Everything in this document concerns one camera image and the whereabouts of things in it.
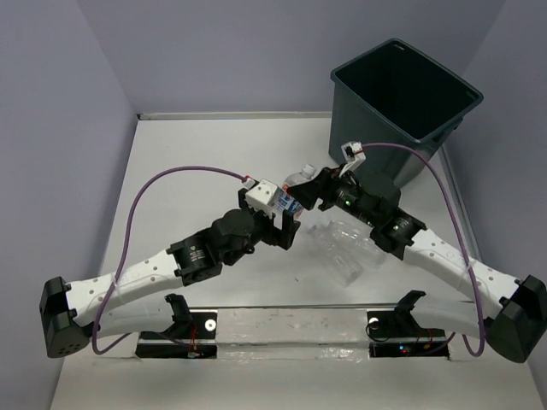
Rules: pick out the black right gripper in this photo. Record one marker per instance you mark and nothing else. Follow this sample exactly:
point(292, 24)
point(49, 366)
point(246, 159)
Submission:
point(327, 181)

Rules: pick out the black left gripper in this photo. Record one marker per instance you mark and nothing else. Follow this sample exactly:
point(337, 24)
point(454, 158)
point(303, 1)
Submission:
point(281, 238)

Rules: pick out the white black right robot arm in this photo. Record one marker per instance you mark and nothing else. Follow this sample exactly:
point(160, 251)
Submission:
point(508, 312)

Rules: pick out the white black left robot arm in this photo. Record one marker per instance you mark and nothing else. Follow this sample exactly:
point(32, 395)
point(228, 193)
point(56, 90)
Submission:
point(68, 310)

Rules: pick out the dark green plastic bin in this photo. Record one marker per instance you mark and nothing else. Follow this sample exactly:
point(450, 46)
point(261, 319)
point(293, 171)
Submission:
point(401, 101)

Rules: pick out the clear crushed bottle centre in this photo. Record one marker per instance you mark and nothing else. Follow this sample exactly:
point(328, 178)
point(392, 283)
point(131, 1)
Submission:
point(332, 245)

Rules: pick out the clear bottle white cap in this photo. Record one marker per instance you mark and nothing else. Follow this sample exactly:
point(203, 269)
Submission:
point(354, 241)

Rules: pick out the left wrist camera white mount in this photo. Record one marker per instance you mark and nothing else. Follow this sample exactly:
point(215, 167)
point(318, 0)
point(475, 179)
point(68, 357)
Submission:
point(260, 195)

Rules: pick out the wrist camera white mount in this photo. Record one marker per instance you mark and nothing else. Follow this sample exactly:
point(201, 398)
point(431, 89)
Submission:
point(260, 195)
point(354, 156)

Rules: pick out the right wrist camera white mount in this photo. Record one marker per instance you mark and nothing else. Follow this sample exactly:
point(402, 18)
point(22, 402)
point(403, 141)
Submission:
point(354, 156)

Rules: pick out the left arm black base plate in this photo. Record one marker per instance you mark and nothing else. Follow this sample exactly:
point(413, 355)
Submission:
point(190, 336)

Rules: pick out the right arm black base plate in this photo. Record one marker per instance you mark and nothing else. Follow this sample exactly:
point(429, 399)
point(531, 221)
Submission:
point(396, 334)

